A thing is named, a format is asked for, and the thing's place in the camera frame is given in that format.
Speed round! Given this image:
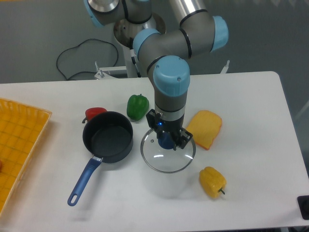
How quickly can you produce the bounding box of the toast bread slice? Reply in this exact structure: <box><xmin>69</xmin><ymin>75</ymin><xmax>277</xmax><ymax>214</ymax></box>
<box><xmin>186</xmin><ymin>110</ymin><xmax>223</xmax><ymax>150</ymax></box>

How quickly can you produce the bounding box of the glass lid blue knob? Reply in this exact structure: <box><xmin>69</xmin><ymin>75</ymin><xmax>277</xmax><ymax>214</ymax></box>
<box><xmin>140</xmin><ymin>129</ymin><xmax>196</xmax><ymax>174</ymax></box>

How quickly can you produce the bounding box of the dark saucepan blue handle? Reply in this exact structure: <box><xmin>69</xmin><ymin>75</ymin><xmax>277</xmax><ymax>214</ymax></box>
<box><xmin>67</xmin><ymin>111</ymin><xmax>133</xmax><ymax>206</ymax></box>

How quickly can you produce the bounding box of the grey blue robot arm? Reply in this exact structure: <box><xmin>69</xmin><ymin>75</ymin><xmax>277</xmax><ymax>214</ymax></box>
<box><xmin>84</xmin><ymin>0</ymin><xmax>229</xmax><ymax>148</ymax></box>

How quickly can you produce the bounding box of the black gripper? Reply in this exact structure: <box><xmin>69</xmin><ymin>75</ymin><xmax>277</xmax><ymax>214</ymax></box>
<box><xmin>146</xmin><ymin>109</ymin><xmax>193</xmax><ymax>150</ymax></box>

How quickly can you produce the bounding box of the black cable on floor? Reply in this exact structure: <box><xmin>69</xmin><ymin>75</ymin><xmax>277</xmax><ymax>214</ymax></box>
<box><xmin>56</xmin><ymin>38</ymin><xmax>119</xmax><ymax>81</ymax></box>

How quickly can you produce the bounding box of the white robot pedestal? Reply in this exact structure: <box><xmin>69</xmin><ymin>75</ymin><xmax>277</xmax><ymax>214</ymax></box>
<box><xmin>113</xmin><ymin>13</ymin><xmax>166</xmax><ymax>78</ymax></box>

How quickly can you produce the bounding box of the black device at table edge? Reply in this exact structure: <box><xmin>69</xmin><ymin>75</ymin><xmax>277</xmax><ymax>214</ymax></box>
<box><xmin>297</xmin><ymin>195</ymin><xmax>309</xmax><ymax>220</ymax></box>

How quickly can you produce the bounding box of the yellow plastic basket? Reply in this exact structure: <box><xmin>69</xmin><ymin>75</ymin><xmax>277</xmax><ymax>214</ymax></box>
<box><xmin>0</xmin><ymin>98</ymin><xmax>52</xmax><ymax>213</ymax></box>

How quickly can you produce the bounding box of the red bell pepper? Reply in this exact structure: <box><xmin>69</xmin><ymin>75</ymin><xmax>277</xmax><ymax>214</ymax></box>
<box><xmin>82</xmin><ymin>107</ymin><xmax>107</xmax><ymax>124</ymax></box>

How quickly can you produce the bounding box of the white metal frame bracket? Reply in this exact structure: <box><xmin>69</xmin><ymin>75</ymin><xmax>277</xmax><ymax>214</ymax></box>
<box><xmin>94</xmin><ymin>61</ymin><xmax>127</xmax><ymax>80</ymax></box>

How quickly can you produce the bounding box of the yellow bell pepper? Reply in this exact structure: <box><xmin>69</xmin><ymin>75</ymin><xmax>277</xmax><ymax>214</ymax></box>
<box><xmin>199</xmin><ymin>166</ymin><xmax>227</xmax><ymax>199</ymax></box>

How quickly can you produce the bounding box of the green bell pepper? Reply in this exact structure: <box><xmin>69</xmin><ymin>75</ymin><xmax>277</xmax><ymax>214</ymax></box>
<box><xmin>126</xmin><ymin>94</ymin><xmax>149</xmax><ymax>121</ymax></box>

